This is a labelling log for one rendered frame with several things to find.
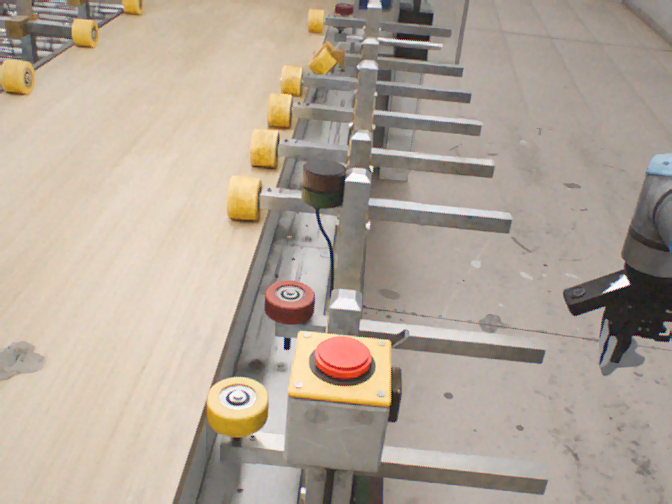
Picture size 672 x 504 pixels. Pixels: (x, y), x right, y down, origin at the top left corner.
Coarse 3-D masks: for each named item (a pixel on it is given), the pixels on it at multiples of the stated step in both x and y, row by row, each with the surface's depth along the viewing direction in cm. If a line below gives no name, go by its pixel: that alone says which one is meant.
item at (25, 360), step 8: (16, 344) 97; (24, 344) 98; (32, 344) 99; (0, 352) 95; (8, 352) 95; (16, 352) 96; (24, 352) 95; (32, 352) 96; (0, 360) 94; (8, 360) 95; (16, 360) 95; (24, 360) 95; (32, 360) 95; (40, 360) 96; (0, 368) 94; (8, 368) 93; (16, 368) 94; (24, 368) 94; (32, 368) 95; (40, 368) 95; (0, 376) 93; (8, 376) 93
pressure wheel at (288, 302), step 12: (276, 288) 116; (288, 288) 116; (300, 288) 116; (276, 300) 113; (288, 300) 113; (300, 300) 113; (312, 300) 114; (276, 312) 112; (288, 312) 112; (300, 312) 112; (312, 312) 115; (288, 324) 113; (288, 348) 120
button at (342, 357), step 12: (336, 336) 52; (324, 348) 51; (336, 348) 51; (348, 348) 51; (360, 348) 51; (324, 360) 50; (336, 360) 50; (348, 360) 50; (360, 360) 50; (324, 372) 50; (336, 372) 49; (348, 372) 49; (360, 372) 50
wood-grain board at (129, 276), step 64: (192, 0) 296; (256, 0) 306; (320, 0) 317; (64, 64) 209; (128, 64) 214; (192, 64) 219; (256, 64) 225; (0, 128) 164; (64, 128) 167; (128, 128) 170; (192, 128) 174; (256, 128) 177; (0, 192) 137; (64, 192) 140; (128, 192) 142; (192, 192) 144; (0, 256) 118; (64, 256) 120; (128, 256) 121; (192, 256) 123; (256, 256) 129; (0, 320) 104; (64, 320) 105; (128, 320) 106; (192, 320) 107; (0, 384) 92; (64, 384) 93; (128, 384) 94; (192, 384) 95; (0, 448) 83; (64, 448) 84; (128, 448) 85; (192, 448) 87
